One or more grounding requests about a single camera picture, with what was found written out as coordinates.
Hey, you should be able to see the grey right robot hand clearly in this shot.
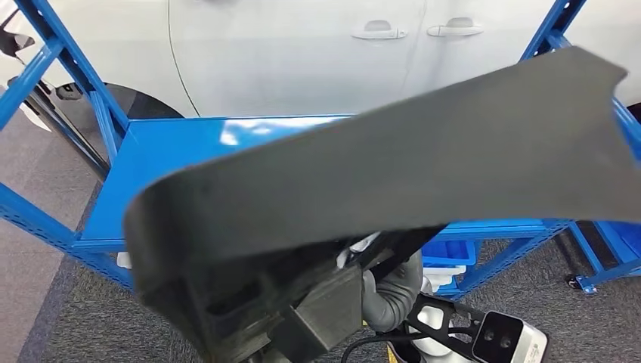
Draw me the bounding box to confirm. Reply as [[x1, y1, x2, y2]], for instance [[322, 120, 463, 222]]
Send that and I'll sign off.
[[336, 231, 382, 269]]

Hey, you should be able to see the black plastic frame part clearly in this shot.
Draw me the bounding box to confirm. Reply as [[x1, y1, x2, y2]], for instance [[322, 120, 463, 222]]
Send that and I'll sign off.
[[122, 45, 641, 363]]

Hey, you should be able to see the blue metal shelf rack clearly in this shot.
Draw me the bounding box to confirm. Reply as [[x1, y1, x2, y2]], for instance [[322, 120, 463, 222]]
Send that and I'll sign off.
[[0, 0, 641, 302]]

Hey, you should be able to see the blue wheeled shelf rack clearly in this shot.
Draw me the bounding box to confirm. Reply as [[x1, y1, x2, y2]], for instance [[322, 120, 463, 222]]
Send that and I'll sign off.
[[553, 220, 641, 296]]

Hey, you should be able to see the blue plastic crate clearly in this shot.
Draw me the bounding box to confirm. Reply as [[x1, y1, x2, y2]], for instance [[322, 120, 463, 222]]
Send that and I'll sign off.
[[420, 239, 478, 268]]

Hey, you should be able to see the white car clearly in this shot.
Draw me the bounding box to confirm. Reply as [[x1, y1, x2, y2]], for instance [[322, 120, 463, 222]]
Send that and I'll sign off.
[[0, 0, 641, 134]]

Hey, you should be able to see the black camera bracket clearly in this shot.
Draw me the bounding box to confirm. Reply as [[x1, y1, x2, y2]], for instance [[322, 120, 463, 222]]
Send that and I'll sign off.
[[405, 293, 487, 361]]

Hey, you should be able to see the black cable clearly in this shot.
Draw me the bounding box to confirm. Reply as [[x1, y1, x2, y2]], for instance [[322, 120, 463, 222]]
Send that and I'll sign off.
[[340, 327, 477, 363]]

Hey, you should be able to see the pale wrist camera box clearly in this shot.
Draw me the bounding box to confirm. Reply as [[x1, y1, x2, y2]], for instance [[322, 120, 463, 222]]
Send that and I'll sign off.
[[470, 310, 550, 363]]

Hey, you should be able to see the white car door handle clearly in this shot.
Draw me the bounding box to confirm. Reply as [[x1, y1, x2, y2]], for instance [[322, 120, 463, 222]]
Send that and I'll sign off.
[[350, 20, 409, 41], [426, 17, 485, 38]]

